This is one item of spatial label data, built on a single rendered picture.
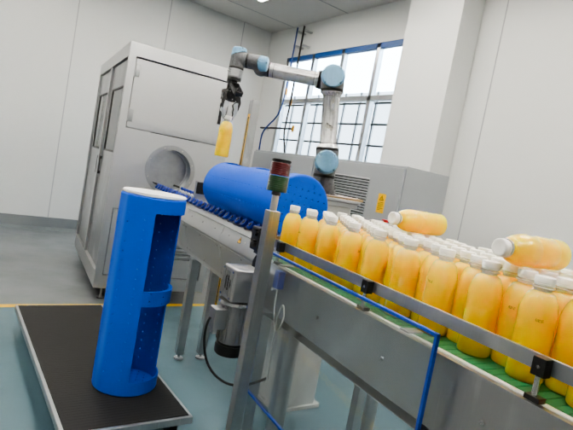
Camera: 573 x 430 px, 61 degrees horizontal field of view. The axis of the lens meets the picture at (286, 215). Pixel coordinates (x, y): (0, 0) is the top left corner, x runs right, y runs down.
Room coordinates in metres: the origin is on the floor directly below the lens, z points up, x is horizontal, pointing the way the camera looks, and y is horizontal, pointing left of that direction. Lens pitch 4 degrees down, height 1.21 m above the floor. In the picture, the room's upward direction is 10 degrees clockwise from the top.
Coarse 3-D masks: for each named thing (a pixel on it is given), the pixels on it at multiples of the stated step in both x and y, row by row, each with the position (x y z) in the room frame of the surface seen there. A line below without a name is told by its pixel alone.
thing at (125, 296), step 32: (128, 224) 2.02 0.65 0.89; (160, 224) 2.29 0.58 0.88; (128, 256) 2.02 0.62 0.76; (160, 256) 2.29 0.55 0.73; (128, 288) 2.01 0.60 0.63; (160, 288) 2.27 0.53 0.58; (128, 320) 2.01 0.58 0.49; (160, 320) 2.25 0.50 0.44; (96, 352) 2.08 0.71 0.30; (128, 352) 2.02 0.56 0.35; (96, 384) 2.04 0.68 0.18; (128, 384) 2.02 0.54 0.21
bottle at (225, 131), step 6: (228, 120) 2.48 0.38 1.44; (222, 126) 2.47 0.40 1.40; (228, 126) 2.47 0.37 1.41; (222, 132) 2.47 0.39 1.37; (228, 132) 2.47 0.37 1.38; (222, 138) 2.47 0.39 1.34; (228, 138) 2.47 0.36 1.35; (216, 144) 2.49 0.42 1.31; (222, 144) 2.47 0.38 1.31; (228, 144) 2.48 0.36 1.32; (216, 150) 2.48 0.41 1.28; (222, 150) 2.47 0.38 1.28; (228, 150) 2.49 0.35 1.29; (222, 156) 2.47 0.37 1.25; (228, 156) 2.51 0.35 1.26
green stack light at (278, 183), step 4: (272, 176) 1.48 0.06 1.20; (276, 176) 1.47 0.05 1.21; (280, 176) 1.47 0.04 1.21; (268, 180) 1.49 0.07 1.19; (272, 180) 1.48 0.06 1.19; (276, 180) 1.47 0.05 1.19; (280, 180) 1.47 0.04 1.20; (284, 180) 1.48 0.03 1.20; (288, 180) 1.50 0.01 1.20; (268, 184) 1.49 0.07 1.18; (272, 184) 1.48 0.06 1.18; (276, 184) 1.47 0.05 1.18; (280, 184) 1.47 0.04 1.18; (284, 184) 1.48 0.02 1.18; (268, 188) 1.48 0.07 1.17; (272, 188) 1.47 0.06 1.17; (276, 188) 1.47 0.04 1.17; (280, 188) 1.47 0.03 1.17; (284, 188) 1.48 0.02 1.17; (280, 192) 1.47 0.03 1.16; (284, 192) 1.48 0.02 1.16
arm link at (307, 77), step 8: (272, 64) 2.61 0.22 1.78; (280, 64) 2.62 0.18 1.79; (264, 72) 2.61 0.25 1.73; (272, 72) 2.60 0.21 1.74; (280, 72) 2.59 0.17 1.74; (288, 72) 2.59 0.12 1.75; (296, 72) 2.59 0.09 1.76; (304, 72) 2.59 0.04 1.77; (312, 72) 2.59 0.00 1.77; (320, 72) 2.58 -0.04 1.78; (288, 80) 2.62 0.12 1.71; (296, 80) 2.61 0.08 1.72; (304, 80) 2.60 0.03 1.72; (312, 80) 2.59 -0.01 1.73; (320, 80) 2.57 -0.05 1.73; (320, 88) 2.60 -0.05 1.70
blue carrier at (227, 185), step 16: (208, 176) 2.72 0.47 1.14; (224, 176) 2.53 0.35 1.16; (240, 176) 2.37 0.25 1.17; (256, 176) 2.25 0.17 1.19; (304, 176) 2.06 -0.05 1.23; (208, 192) 2.67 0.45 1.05; (224, 192) 2.45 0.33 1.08; (240, 192) 2.28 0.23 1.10; (256, 192) 2.14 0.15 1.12; (288, 192) 2.03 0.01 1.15; (304, 192) 2.07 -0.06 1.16; (320, 192) 2.11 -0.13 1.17; (224, 208) 2.53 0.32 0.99; (240, 208) 2.29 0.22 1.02; (256, 208) 2.12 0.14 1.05; (288, 208) 2.04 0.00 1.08; (304, 208) 2.08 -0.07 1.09; (320, 208) 2.11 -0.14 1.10; (256, 224) 2.25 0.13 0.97
